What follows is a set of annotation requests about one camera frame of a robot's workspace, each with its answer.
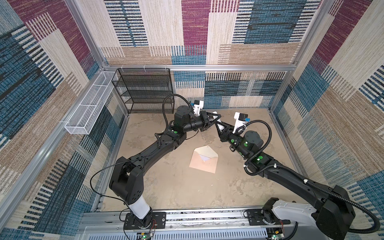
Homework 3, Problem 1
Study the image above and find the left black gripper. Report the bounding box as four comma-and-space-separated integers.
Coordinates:
181, 112, 220, 135

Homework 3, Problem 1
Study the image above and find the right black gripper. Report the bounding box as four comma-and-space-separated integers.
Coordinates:
214, 121, 250, 159

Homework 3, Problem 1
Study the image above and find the pink red letter card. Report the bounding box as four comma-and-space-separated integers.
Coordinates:
200, 155, 211, 162

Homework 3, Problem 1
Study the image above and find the pale pink envelope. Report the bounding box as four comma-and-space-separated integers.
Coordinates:
189, 146, 219, 174

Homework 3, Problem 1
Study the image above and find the white glue stick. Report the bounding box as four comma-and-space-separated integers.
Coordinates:
214, 116, 225, 133

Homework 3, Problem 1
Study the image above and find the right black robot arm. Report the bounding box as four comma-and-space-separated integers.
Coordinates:
216, 122, 356, 240

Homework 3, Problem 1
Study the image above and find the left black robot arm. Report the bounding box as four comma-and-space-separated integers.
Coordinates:
109, 106, 221, 227

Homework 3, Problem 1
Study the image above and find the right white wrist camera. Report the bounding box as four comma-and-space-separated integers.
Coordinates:
233, 112, 251, 134

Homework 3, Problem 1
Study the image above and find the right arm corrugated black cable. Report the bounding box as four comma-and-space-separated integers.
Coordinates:
236, 119, 381, 240

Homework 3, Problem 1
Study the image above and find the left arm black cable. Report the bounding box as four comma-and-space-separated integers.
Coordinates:
89, 93, 199, 240

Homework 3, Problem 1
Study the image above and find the black wire mesh shelf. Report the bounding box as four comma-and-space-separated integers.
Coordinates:
112, 68, 174, 114

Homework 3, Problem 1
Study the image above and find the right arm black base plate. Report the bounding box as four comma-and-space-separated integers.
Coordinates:
243, 209, 291, 226

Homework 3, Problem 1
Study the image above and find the aluminium mounting rail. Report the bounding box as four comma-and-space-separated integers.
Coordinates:
78, 205, 331, 240

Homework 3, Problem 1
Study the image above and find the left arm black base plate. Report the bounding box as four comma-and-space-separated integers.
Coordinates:
124, 212, 167, 230

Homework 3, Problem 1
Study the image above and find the white wire mesh basket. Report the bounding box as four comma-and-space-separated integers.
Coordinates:
65, 72, 115, 135

